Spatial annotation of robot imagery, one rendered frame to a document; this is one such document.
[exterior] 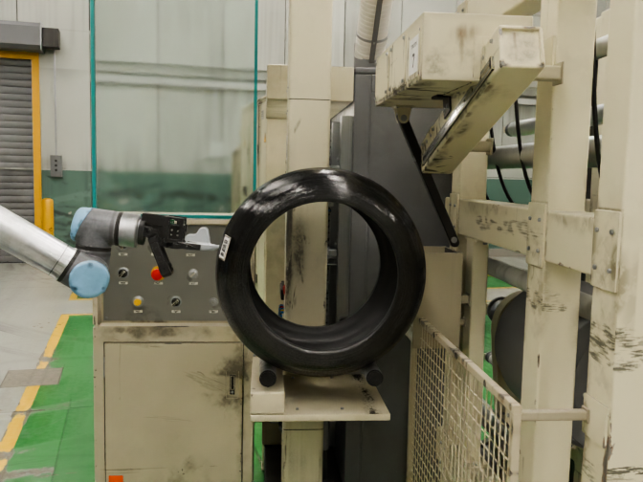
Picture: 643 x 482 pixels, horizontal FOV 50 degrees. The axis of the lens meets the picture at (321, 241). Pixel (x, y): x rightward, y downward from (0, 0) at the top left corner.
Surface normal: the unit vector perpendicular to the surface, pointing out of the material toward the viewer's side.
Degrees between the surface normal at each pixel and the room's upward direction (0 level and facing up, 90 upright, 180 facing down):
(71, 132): 90
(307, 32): 90
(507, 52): 72
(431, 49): 90
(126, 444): 90
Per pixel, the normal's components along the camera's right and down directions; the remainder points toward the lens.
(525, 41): 0.09, -0.21
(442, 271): 0.08, 0.10
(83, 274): 0.38, 0.13
